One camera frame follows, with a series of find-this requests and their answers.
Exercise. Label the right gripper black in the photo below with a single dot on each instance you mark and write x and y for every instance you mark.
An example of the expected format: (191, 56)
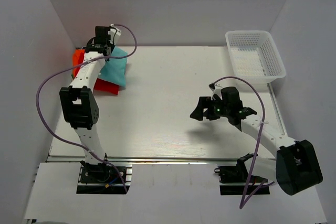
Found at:
(205, 102)

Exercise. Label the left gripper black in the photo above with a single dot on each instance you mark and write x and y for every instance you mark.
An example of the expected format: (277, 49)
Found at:
(111, 44)

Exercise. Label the teal t shirt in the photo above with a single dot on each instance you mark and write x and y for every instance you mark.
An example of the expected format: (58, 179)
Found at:
(114, 69)

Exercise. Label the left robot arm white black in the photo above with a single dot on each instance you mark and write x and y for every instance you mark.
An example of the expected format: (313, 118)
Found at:
(78, 104)

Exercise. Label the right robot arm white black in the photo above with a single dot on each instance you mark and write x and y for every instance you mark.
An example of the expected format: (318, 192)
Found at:
(294, 166)

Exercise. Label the red folded t shirt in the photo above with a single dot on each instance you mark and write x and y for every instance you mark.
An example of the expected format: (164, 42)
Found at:
(106, 86)

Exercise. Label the white plastic basket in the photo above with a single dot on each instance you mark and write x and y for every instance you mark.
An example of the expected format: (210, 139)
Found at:
(254, 56)

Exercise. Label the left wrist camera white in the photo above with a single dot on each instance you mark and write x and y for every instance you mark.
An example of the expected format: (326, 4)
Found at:
(114, 32)

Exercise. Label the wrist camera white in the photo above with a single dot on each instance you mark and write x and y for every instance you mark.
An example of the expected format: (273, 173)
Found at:
(216, 91)
(114, 32)

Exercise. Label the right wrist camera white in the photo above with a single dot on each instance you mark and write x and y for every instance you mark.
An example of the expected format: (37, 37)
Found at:
(216, 91)

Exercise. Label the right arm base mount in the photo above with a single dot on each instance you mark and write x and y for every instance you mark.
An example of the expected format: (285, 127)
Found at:
(232, 179)

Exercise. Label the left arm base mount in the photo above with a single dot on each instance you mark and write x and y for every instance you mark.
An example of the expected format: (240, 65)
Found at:
(102, 179)

